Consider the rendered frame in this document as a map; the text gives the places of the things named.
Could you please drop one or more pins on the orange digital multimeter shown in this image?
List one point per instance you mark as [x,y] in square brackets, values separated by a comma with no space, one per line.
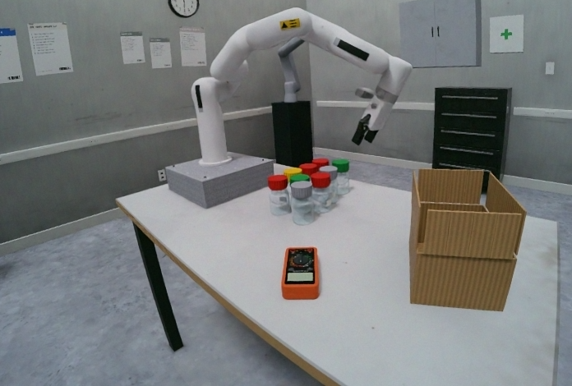
[300,274]

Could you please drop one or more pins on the open brown cardboard box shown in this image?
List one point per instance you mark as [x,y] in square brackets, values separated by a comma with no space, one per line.
[464,259]

